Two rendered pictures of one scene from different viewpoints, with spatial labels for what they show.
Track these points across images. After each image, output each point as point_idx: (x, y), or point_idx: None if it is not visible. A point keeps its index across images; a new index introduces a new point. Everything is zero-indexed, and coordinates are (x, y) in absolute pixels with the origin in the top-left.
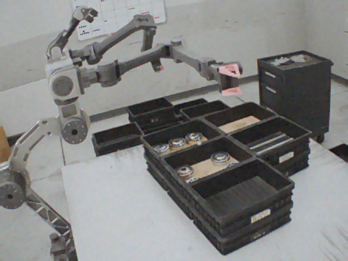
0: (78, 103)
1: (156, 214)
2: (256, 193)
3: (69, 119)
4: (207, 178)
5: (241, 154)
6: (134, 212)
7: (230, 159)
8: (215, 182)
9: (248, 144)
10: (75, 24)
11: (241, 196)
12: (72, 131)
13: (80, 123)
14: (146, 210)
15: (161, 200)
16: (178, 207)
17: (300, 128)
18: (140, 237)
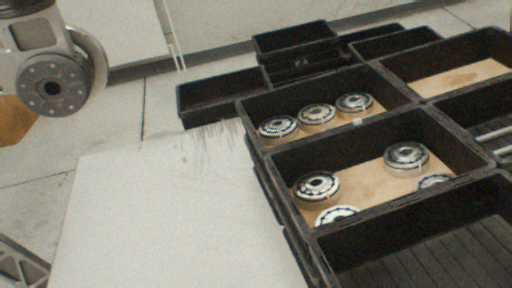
0: (55, 17)
1: (248, 286)
2: (494, 270)
3: (35, 55)
4: (360, 218)
5: (456, 154)
6: (200, 278)
7: (430, 162)
8: (383, 230)
9: (479, 127)
10: None
11: (450, 274)
12: (47, 86)
13: (65, 68)
14: (227, 275)
15: (268, 249)
16: (300, 272)
17: None
18: None
